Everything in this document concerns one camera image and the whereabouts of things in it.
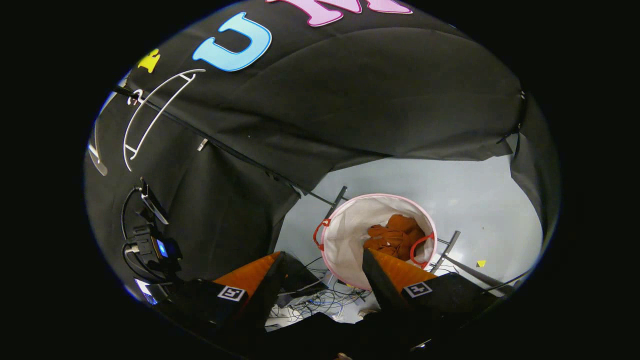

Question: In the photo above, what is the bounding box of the tangle of floor cables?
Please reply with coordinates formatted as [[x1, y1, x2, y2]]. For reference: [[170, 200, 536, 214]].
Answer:
[[269, 255, 375, 323]]

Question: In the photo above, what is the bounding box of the black clothes rack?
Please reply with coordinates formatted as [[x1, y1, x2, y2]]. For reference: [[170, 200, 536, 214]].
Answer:
[[112, 83, 532, 294]]

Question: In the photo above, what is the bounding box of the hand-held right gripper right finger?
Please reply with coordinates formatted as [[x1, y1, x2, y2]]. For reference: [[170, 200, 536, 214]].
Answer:
[[362, 248, 502, 322]]

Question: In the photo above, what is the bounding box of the white pink-rimmed laundry hamper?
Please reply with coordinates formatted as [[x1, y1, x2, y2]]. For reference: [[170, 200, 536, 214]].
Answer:
[[313, 193, 439, 292]]

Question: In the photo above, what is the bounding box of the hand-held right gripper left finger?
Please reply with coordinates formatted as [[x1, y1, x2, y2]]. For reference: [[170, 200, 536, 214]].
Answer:
[[165, 251, 289, 332]]

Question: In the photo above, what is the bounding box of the orange knit jacket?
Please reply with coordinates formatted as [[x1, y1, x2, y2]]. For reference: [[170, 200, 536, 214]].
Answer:
[[363, 214, 426, 261]]

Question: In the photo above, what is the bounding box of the black backdrop cloth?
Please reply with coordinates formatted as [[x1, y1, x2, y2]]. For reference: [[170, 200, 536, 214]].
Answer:
[[83, 0, 562, 302]]

